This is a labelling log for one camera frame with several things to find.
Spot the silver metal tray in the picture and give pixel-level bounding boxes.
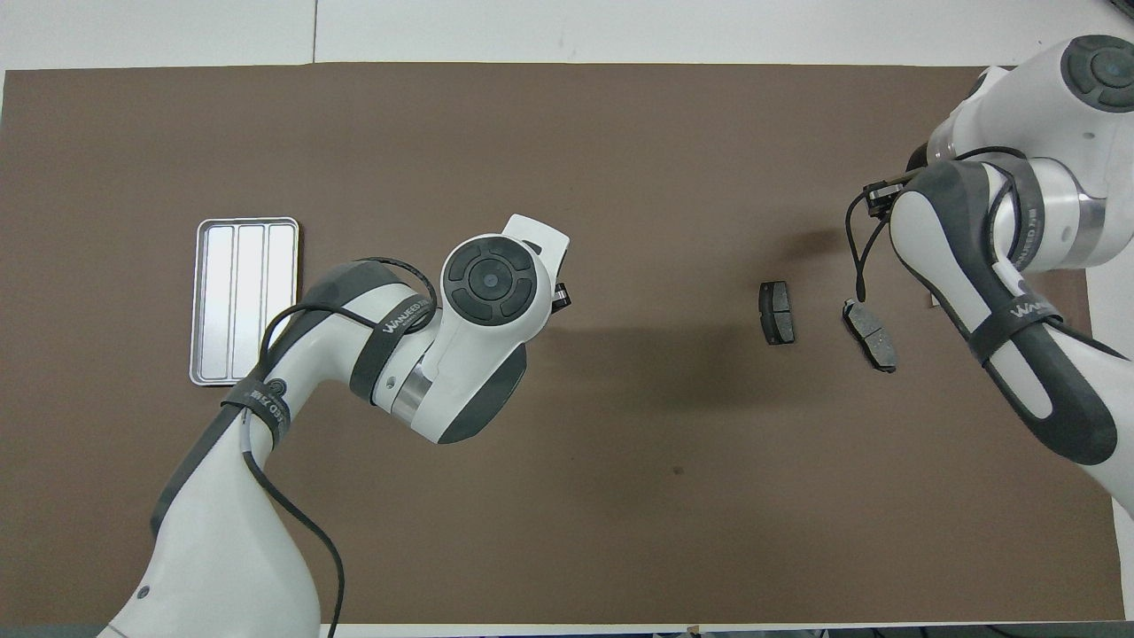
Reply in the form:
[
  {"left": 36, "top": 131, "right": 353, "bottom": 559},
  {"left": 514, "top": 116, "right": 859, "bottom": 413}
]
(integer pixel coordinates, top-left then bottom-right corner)
[{"left": 189, "top": 217, "right": 300, "bottom": 387}]

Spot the dark grey curved brake pad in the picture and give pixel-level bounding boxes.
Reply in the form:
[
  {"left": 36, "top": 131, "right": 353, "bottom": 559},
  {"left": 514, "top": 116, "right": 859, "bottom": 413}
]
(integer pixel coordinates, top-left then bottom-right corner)
[{"left": 842, "top": 300, "right": 898, "bottom": 374}]

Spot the dark grey rectangular brake pad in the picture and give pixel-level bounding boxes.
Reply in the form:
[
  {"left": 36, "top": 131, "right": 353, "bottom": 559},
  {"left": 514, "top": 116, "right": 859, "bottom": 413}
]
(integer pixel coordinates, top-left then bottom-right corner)
[{"left": 758, "top": 280, "right": 796, "bottom": 346}]

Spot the brown table mat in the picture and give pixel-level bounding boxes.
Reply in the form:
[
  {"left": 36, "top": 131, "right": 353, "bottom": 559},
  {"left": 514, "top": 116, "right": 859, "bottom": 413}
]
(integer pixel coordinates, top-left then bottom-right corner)
[{"left": 0, "top": 62, "right": 1126, "bottom": 626}]

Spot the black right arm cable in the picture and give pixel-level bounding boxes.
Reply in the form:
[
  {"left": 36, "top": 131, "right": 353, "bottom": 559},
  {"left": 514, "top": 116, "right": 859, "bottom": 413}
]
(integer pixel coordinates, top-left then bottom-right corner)
[{"left": 844, "top": 146, "right": 1055, "bottom": 302}]

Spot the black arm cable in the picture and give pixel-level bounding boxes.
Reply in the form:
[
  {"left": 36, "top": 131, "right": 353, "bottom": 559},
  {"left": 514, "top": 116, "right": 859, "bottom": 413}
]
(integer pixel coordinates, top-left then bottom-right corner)
[
  {"left": 239, "top": 257, "right": 439, "bottom": 638},
  {"left": 844, "top": 146, "right": 1055, "bottom": 302}
]

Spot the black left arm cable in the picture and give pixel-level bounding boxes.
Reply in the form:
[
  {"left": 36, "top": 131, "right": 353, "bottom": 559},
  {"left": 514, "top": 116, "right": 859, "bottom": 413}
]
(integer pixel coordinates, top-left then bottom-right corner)
[{"left": 239, "top": 257, "right": 439, "bottom": 638}]

